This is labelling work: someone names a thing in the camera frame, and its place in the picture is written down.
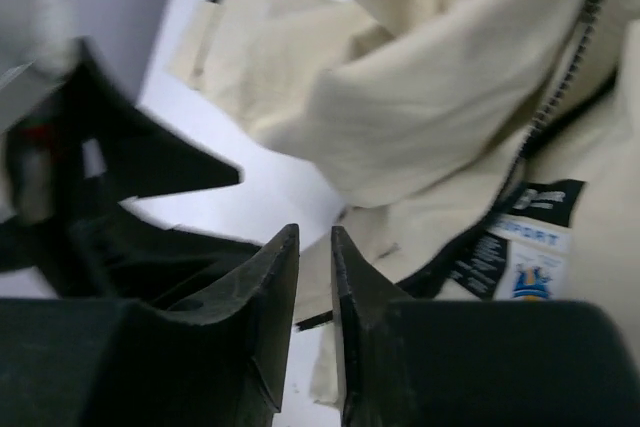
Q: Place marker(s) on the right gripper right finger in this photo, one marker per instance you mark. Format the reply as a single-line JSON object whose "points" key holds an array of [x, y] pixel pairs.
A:
{"points": [[408, 362]]}

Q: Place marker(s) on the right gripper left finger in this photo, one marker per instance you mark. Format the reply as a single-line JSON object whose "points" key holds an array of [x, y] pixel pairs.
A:
{"points": [[215, 358]]}

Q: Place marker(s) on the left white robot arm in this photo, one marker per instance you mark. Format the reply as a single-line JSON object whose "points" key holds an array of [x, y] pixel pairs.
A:
{"points": [[38, 38]]}

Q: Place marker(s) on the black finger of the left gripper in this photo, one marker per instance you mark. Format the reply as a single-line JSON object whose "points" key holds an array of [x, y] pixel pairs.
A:
{"points": [[68, 167]]}

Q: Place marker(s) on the beige jacket black lining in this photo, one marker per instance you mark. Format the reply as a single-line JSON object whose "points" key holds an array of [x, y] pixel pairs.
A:
{"points": [[485, 149]]}

